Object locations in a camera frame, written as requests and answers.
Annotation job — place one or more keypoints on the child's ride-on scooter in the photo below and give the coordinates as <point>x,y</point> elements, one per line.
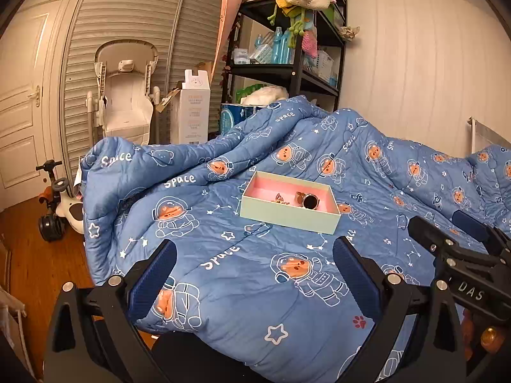
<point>60,203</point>

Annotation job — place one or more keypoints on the gold earring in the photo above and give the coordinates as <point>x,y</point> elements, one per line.
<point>279,198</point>

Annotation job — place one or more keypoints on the rose gold wrist watch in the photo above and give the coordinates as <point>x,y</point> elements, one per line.
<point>309,201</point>

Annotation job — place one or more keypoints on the white panelled door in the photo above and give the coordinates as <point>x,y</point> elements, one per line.
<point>24,107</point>

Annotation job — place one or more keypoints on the green knitted toy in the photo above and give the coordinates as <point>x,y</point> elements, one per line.
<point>297,18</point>

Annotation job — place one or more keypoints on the black metal shelf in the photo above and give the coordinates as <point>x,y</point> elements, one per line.
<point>297,70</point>

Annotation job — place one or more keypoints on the white fluffy plush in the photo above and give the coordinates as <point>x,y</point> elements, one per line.
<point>265,95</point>

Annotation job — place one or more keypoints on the pink paper pennant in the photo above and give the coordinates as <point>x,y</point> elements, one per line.
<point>227,16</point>

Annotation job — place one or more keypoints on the tall white carton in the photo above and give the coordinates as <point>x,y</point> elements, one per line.
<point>191,111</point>

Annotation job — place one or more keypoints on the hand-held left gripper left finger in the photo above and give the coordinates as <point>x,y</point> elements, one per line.
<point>155,275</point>

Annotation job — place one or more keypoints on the pink knitted pouch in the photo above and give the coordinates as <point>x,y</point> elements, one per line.
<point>310,44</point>

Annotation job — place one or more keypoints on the blue astronaut bear printed blanket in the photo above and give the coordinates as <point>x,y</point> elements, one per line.
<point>247,287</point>

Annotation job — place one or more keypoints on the blue tissue pack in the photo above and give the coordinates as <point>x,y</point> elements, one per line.
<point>235,117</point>

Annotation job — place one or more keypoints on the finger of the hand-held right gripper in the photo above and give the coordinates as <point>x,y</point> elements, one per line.
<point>429,235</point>
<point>475,225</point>

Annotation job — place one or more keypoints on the person's right hand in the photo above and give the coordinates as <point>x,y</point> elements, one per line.
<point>489,337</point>

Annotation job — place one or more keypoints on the blue plastic bottle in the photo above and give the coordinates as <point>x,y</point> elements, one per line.
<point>288,48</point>
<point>278,46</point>

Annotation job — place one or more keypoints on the green pack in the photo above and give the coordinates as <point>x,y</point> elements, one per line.
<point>249,92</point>

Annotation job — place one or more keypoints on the white packets on shelf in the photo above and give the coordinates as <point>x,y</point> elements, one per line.
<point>324,68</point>

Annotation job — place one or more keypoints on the white baby high chair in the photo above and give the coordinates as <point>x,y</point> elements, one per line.
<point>123,95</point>

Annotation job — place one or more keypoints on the pale green box pink inside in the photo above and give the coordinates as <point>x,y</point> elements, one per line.
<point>287,217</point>

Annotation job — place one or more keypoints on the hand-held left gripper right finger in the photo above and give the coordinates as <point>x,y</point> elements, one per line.
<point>357,279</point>

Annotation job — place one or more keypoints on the louvred closet door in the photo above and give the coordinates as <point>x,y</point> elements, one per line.
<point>131,12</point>

